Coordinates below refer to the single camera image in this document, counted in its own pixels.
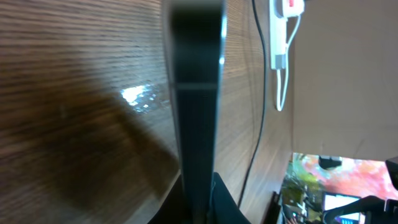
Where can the colourful patterned cloth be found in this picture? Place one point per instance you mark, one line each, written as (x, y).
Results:
(314, 184)

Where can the white power strip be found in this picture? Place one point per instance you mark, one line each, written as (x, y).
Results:
(278, 35)

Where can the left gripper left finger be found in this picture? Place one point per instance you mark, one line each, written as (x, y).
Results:
(173, 209)

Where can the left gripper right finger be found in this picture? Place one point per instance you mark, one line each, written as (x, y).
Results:
(224, 208)

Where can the white charger plug adapter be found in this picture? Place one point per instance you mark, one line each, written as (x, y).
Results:
(292, 8)

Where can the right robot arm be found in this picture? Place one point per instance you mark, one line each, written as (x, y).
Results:
(377, 211)

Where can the turquoise screen smartphone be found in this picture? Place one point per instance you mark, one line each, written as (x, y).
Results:
(195, 33)

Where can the brown cardboard panel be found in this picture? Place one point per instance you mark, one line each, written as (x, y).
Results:
(345, 79)

